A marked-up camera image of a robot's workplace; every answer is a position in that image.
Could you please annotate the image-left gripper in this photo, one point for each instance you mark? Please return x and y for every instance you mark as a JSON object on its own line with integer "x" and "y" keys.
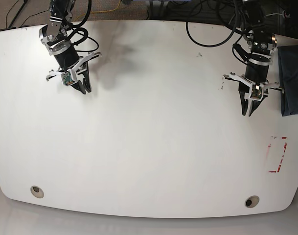
{"x": 70, "y": 62}

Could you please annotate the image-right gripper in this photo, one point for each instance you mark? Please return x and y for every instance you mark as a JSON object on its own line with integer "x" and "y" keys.
{"x": 256, "y": 74}

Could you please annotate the dark blue t-shirt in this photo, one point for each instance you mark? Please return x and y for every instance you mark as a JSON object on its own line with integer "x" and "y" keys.
{"x": 288, "y": 76}

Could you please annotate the red tape rectangle marking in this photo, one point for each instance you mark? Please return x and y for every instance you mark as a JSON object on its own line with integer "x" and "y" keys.
{"x": 275, "y": 153}

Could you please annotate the black tripod stand leg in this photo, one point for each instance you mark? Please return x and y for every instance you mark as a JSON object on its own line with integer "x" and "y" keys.
{"x": 17, "y": 13}

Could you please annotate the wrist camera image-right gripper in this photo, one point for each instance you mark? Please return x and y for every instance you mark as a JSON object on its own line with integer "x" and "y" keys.
{"x": 256, "y": 92}

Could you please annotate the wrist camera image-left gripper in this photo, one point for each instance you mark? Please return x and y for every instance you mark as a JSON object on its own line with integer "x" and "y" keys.
{"x": 69, "y": 78}

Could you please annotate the right table cable grommet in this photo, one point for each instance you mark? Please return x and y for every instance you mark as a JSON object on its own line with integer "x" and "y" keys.
{"x": 252, "y": 201}

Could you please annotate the table cable grommet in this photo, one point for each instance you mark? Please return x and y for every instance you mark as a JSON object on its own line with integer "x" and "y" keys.
{"x": 252, "y": 201}
{"x": 37, "y": 192}

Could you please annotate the left table cable grommet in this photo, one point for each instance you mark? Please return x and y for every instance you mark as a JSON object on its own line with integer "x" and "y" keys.
{"x": 37, "y": 192}

